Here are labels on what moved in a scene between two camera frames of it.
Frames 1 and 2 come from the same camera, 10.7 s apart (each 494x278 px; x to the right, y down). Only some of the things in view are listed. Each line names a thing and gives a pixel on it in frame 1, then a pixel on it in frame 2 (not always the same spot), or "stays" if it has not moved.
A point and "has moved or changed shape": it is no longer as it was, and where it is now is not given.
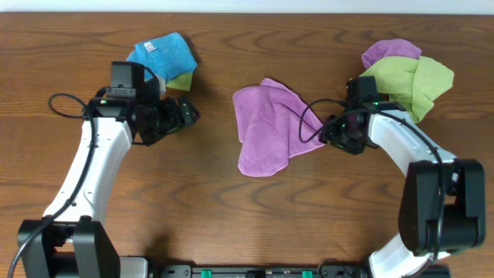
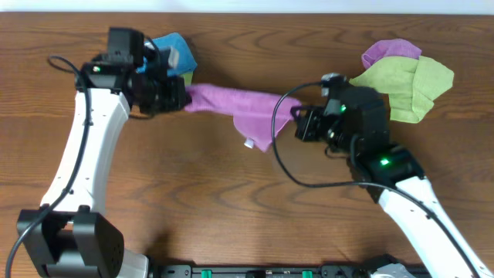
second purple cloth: (390, 47) stays
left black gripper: (184, 113) to (174, 95)
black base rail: (290, 271) stays
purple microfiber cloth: (273, 123) has moved or changed shape
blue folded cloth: (168, 55) stays
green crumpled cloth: (412, 83) stays
